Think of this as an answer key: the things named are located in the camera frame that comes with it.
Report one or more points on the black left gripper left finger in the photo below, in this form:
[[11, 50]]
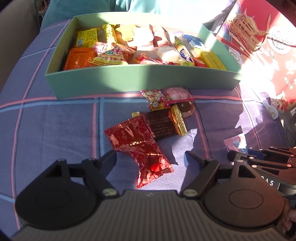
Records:
[[96, 172]]

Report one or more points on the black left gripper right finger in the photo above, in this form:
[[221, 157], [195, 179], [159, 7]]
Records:
[[200, 175]]

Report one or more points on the pink white snack packet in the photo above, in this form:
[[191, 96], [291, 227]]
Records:
[[237, 143]]

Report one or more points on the red crinkled snack packet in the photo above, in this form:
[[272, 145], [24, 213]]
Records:
[[133, 137]]

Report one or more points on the red Skittles packet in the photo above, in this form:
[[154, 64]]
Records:
[[145, 59]]

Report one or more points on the white jelly cup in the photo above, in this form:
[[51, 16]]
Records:
[[168, 54]]

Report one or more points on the blue white snack packet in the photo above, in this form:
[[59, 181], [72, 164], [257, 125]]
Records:
[[194, 42]]

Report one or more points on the orange yellow snack packet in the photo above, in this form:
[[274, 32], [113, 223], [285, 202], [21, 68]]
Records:
[[125, 32]]

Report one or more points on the person's left hand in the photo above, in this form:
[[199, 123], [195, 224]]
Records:
[[288, 217]]

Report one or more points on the brown chocolate ball candy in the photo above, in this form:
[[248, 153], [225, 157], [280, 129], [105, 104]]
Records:
[[186, 108]]

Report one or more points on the dark red chocolate packet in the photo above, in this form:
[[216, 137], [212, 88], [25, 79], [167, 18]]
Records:
[[164, 123]]

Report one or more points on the purple plaid tablecloth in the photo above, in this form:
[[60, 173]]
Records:
[[37, 129]]

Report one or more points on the pink candy packet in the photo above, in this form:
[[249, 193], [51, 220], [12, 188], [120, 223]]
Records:
[[178, 94]]

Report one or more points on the red floral candy packet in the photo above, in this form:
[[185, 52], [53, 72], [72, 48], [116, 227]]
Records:
[[156, 98]]

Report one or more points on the green cardboard box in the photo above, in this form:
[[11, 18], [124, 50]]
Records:
[[124, 78]]

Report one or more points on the small red packet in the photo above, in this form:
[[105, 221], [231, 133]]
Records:
[[198, 62]]

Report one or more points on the yellow Winsun packet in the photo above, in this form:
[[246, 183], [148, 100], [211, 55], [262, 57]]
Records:
[[212, 61]]

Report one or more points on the orange flat packet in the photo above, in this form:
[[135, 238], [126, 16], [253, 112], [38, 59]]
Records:
[[78, 58]]

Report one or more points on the yellow green candy packet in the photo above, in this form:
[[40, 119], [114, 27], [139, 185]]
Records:
[[184, 53]]

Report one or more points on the orange striped rice cracker packet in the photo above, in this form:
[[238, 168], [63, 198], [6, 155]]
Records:
[[112, 54]]

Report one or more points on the red gift bag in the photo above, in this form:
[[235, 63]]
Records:
[[262, 41]]

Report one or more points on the yellow biscuit packet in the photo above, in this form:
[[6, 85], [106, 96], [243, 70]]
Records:
[[87, 38], [109, 33]]

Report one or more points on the red orange wrapper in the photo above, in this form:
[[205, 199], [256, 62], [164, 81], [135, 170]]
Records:
[[160, 36]]

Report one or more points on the teal blanket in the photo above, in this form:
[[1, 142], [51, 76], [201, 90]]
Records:
[[61, 10]]

